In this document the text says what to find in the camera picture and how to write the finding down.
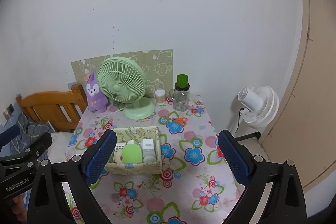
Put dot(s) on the glass jar green lid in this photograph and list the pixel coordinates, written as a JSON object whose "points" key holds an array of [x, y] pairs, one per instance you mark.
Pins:
{"points": [[180, 93]]}

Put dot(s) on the white standing fan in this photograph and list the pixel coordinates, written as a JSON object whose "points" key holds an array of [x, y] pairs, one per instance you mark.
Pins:
{"points": [[259, 107]]}

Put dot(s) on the cotton swab container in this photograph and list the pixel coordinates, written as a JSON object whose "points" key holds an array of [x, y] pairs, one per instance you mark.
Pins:
{"points": [[160, 96]]}

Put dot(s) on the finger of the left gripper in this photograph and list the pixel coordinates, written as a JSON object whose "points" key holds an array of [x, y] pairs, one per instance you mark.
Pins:
{"points": [[31, 153], [8, 135]]}

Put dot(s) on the white oval earbud case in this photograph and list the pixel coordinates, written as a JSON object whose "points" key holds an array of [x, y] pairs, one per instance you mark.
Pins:
{"points": [[149, 159]]}

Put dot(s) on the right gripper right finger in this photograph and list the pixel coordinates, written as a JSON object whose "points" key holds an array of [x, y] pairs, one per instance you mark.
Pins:
{"points": [[285, 203]]}

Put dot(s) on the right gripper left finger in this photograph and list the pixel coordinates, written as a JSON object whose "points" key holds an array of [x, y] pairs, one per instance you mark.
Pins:
{"points": [[48, 203]]}

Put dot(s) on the white remote control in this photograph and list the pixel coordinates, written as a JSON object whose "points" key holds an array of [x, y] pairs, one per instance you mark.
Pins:
{"points": [[119, 147]]}

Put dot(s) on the orange handled scissors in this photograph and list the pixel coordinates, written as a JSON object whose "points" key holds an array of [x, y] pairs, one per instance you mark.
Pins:
{"points": [[183, 121]]}

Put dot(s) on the white cube charger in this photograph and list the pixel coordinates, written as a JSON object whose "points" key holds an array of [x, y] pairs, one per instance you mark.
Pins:
{"points": [[148, 147]]}

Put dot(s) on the green silicone pad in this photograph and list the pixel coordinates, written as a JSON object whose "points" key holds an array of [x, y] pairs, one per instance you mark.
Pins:
{"points": [[132, 154]]}

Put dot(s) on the cartoon wall paper sheet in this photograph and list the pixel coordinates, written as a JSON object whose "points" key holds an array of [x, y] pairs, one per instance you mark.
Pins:
{"points": [[156, 64]]}

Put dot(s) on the grey plaid blanket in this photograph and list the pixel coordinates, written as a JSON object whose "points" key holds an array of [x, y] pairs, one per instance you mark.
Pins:
{"points": [[29, 131]]}

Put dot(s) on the green desk fan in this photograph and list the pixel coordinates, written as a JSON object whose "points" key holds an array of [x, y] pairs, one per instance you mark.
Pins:
{"points": [[124, 81]]}

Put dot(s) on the cartoon fabric storage box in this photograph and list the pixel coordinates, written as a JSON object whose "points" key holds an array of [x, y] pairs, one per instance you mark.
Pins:
{"points": [[138, 134]]}

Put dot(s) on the purple plush toy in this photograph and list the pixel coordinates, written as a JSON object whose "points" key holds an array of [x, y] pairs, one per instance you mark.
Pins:
{"points": [[96, 99]]}

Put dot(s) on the wall power socket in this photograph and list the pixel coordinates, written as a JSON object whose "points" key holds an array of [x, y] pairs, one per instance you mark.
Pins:
{"points": [[7, 113]]}

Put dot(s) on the round cream pocket mirror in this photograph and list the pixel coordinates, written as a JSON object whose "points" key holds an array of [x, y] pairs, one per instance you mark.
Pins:
{"points": [[118, 157]]}

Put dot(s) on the wooden bed headboard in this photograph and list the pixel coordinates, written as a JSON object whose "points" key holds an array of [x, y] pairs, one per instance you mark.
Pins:
{"points": [[61, 109]]}

